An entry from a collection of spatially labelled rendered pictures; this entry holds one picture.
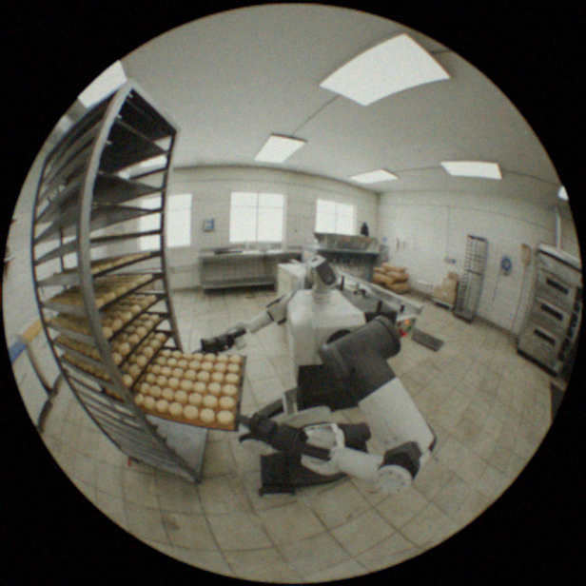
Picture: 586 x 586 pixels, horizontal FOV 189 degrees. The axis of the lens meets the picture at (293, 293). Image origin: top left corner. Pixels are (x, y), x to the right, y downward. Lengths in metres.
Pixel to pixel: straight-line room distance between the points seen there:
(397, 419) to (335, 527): 1.05
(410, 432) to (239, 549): 1.16
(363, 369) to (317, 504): 1.08
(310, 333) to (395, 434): 0.30
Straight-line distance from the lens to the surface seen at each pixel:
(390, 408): 0.35
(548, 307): 4.24
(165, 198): 0.86
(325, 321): 0.46
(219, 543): 1.35
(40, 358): 2.65
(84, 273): 0.52
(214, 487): 1.37
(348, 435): 1.13
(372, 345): 0.37
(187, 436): 1.40
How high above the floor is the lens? 1.29
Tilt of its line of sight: 17 degrees down
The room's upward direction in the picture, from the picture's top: 2 degrees clockwise
